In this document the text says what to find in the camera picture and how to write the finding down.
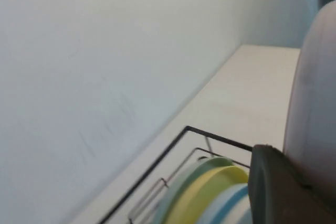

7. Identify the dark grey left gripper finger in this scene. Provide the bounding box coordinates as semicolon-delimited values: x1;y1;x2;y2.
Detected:
248;144;336;224

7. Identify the pale pink plate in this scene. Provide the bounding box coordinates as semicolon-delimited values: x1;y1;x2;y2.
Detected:
285;0;336;202

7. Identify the pale blue plate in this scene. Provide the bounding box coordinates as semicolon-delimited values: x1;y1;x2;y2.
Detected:
195;185;238;224

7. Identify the yellow plate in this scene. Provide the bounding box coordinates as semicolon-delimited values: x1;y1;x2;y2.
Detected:
167;165;249;224

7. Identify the green plate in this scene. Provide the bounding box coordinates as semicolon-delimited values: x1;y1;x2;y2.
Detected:
164;156;234;224

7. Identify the pale teal plate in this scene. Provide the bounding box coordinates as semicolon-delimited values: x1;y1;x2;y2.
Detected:
153;159;211;224

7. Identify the black wire dish rack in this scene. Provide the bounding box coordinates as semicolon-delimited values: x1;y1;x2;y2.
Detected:
98;125;253;224

